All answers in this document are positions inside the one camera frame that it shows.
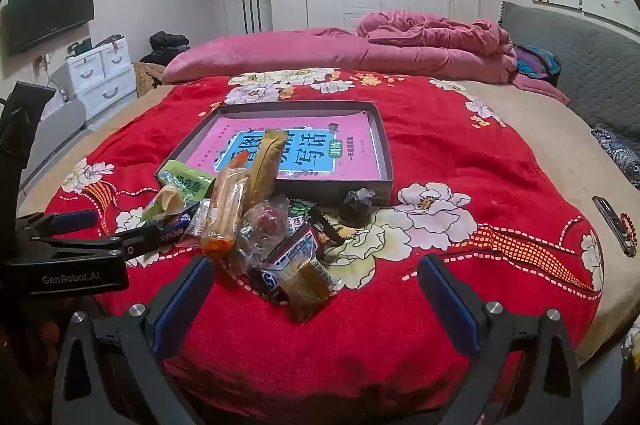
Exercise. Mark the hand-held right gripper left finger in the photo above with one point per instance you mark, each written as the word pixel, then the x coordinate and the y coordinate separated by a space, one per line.
pixel 182 302

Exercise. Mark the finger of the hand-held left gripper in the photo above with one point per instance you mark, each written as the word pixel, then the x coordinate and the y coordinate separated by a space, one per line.
pixel 75 220
pixel 145 240

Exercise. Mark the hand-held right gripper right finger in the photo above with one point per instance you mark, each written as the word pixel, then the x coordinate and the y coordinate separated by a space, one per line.
pixel 447 305

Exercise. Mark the blue cookie packet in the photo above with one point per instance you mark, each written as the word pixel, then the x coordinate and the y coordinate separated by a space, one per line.
pixel 175 230

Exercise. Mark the green snack packet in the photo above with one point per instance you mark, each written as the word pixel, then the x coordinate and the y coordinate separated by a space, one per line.
pixel 185 182

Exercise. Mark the orange long snack packet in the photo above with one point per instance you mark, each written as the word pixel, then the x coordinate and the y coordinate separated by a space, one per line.
pixel 227 210

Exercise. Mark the clear red-print candy packet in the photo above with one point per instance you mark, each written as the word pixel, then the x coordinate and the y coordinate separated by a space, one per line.
pixel 265 225

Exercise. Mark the brown chocolate bar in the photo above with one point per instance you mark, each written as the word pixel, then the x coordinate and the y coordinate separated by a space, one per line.
pixel 287 257

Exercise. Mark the clear pastry packet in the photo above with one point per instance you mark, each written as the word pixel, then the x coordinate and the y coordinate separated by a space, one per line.
pixel 305 290

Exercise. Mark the small clear candy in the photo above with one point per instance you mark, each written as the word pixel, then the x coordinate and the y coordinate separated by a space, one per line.
pixel 357 207

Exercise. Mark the yellow gold snack packet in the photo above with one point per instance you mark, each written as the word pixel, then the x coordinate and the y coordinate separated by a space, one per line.
pixel 265 165

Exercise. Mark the dark green patterned packet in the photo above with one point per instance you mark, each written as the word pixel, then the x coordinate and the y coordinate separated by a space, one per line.
pixel 322 225

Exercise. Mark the shallow cardboard box tray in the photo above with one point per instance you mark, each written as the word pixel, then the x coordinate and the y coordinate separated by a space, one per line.
pixel 375 145

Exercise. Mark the grey chair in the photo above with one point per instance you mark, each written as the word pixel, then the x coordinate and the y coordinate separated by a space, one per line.
pixel 50 135

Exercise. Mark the white drawer cabinet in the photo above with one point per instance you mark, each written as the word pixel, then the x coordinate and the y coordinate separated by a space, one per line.
pixel 102 75

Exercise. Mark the red floral blanket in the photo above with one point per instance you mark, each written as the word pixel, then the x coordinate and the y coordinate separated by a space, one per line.
pixel 450 155

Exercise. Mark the brown fuzzy blanket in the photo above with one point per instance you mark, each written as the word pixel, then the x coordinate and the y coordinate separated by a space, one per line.
pixel 147 77

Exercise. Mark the black clothes pile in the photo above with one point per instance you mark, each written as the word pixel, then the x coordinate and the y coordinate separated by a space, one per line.
pixel 167 45

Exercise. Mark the pink book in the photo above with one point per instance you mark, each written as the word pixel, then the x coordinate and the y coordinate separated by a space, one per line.
pixel 320 145

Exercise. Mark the black television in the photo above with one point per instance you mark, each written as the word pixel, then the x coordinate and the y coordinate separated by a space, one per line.
pixel 47 10

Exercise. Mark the pink quilt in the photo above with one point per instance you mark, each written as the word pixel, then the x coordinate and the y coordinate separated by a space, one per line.
pixel 260 52

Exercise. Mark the black white patterned cushion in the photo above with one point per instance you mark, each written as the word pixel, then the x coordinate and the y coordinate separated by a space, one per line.
pixel 620 157

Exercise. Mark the pink cloth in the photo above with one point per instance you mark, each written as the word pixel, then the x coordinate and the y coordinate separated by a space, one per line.
pixel 542 90

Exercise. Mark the black striped garment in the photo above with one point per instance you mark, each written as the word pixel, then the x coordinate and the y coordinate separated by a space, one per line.
pixel 250 10

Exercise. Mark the colourful clothes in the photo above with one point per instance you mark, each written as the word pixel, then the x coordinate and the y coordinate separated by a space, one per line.
pixel 537 62

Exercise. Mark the pink crumpled duvet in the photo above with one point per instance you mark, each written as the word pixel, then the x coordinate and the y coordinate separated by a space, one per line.
pixel 440 42

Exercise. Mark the grey quilted headboard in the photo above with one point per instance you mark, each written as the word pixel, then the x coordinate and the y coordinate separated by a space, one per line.
pixel 590 65

